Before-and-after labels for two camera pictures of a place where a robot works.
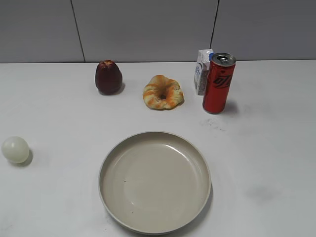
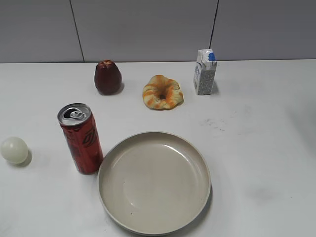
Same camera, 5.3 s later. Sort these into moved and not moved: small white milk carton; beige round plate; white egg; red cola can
Moved: red cola can
Not moved: white egg; small white milk carton; beige round plate
